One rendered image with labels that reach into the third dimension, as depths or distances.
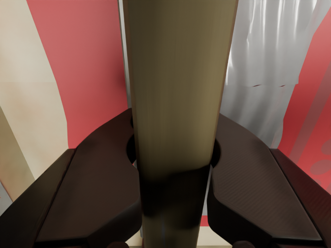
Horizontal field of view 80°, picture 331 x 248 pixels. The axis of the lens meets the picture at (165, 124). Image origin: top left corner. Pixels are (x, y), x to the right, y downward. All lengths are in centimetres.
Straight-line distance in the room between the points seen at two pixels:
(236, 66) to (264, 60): 2
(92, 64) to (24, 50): 5
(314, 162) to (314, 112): 7
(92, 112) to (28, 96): 5
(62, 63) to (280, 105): 18
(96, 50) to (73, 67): 2
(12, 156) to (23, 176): 3
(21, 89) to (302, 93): 24
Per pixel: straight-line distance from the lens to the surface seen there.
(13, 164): 24
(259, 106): 19
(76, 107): 19
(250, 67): 17
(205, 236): 33
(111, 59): 17
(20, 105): 22
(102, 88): 18
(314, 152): 26
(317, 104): 22
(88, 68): 18
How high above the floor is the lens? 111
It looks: 59 degrees down
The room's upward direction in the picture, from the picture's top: 179 degrees clockwise
